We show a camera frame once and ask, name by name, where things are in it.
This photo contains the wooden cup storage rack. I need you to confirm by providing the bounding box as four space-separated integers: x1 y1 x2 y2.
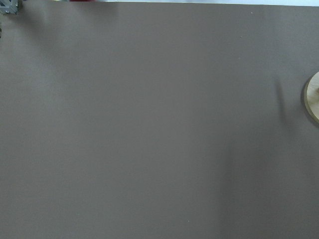
303 72 319 123

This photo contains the grey aluminium frame corner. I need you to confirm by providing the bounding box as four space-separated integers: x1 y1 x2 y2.
0 0 19 14

